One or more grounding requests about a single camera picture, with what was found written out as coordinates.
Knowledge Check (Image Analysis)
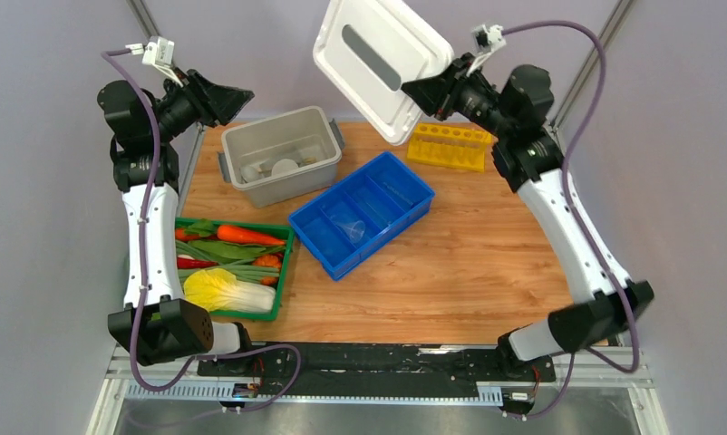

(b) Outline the yellow test tube rack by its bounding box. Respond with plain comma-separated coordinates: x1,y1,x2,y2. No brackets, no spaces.
406,123,497,172

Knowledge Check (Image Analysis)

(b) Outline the blue divided plastic tray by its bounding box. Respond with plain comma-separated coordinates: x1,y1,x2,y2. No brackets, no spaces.
287,151,435,281

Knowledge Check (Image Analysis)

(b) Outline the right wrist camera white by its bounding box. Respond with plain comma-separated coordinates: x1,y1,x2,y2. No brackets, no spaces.
467,24,507,76

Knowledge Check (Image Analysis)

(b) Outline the white tray lid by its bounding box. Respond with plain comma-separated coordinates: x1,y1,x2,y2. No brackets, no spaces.
313,0,454,146

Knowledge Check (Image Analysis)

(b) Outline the green long beans bundle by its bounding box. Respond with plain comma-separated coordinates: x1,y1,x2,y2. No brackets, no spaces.
176,241,286,284

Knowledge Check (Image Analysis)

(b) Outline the small orange carrot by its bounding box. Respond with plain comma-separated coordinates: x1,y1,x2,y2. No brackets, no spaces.
252,254,283,286

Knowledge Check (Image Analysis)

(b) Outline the yellow napa cabbage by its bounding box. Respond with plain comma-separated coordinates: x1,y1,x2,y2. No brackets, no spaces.
182,268,276,314

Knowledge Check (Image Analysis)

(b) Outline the red chilli pepper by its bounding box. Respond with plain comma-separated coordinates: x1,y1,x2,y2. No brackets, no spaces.
176,256,219,270

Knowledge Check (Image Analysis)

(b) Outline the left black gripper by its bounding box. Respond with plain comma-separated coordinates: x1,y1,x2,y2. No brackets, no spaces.
147,69,253,144

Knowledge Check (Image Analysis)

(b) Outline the green plastic vegetable tray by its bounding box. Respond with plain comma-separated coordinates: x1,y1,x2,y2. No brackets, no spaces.
174,217,295,321

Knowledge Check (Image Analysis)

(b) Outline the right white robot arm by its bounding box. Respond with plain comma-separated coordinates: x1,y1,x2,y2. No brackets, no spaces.
401,53,654,380

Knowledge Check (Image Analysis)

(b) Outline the white evaporating dish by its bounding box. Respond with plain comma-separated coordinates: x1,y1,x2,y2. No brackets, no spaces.
240,166,262,183

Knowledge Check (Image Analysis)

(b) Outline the wire gauze with ceramic centre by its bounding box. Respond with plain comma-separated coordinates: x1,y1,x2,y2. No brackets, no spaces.
260,158,300,178

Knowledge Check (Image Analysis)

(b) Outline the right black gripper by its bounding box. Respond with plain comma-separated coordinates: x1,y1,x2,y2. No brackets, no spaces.
398,53,512,140

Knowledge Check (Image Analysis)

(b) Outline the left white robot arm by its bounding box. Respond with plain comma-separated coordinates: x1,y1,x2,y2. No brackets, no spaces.
97,70,257,376

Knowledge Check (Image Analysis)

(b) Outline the grey plastic tub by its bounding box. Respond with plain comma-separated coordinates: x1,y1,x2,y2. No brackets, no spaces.
218,106,345,208

